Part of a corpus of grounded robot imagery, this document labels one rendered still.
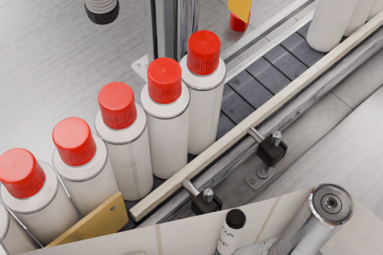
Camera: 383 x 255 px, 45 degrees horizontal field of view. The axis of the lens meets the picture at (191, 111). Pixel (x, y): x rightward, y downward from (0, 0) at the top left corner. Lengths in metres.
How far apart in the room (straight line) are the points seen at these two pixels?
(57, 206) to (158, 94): 0.14
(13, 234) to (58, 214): 0.04
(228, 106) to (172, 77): 0.24
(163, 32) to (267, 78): 0.17
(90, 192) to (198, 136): 0.17
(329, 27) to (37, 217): 0.47
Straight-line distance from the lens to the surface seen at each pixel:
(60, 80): 0.77
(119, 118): 0.43
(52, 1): 0.88
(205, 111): 0.52
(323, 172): 0.64
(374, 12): 0.80
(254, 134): 0.61
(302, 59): 0.73
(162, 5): 0.61
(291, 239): 0.49
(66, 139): 0.41
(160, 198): 0.56
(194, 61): 0.46
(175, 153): 0.54
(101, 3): 0.47
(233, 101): 0.67
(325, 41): 0.73
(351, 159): 0.66
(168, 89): 0.44
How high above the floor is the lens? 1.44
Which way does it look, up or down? 59 degrees down
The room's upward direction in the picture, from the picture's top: 3 degrees clockwise
